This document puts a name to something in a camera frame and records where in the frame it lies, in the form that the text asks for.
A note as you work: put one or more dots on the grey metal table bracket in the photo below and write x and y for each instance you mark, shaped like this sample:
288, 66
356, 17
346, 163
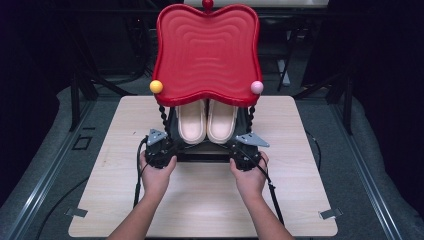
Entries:
330, 213
76, 212

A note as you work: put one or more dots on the person's left hand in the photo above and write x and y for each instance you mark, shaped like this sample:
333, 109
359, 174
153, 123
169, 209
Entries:
156, 181

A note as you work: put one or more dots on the black metal stand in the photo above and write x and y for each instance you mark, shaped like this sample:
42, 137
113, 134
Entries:
75, 100
348, 103

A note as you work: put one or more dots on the cream clog shoe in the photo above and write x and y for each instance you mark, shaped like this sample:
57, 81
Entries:
191, 123
221, 123

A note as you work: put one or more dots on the light background table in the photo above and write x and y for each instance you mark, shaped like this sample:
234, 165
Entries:
260, 3

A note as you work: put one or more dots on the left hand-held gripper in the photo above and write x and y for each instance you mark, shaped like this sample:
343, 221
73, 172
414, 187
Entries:
161, 151

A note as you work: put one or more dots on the person's right hand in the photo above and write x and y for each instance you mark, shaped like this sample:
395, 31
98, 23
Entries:
250, 183

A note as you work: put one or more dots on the red and black shoe rack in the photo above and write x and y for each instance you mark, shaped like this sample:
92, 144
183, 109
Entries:
206, 50

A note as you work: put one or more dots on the grey metal floor rail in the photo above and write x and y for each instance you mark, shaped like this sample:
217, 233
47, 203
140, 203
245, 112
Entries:
363, 173
46, 173

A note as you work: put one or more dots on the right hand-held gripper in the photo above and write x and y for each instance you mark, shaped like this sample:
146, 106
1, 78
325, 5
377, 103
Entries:
246, 156

